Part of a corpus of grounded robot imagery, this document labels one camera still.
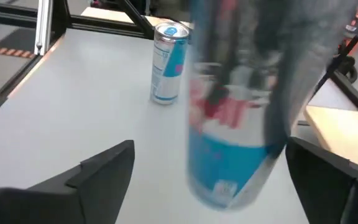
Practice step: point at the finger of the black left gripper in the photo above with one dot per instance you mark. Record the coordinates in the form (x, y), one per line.
(294, 87)
(224, 46)

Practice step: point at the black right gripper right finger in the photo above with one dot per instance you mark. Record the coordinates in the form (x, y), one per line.
(331, 193)

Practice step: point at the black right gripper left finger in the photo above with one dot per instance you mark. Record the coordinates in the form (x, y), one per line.
(73, 196)

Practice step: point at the Red Bull sugarfree can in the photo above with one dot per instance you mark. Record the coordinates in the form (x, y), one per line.
(225, 161)
(168, 62)

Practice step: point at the wooden shelf black metal legs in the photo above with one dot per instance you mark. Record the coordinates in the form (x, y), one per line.
(343, 137)

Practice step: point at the black mat hazard stripes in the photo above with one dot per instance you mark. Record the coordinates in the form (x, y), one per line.
(11, 51)

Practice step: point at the silver aluminium bar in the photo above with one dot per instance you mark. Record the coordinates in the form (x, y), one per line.
(43, 25)

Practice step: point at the black aluminium rig frame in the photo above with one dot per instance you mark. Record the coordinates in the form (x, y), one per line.
(104, 26)

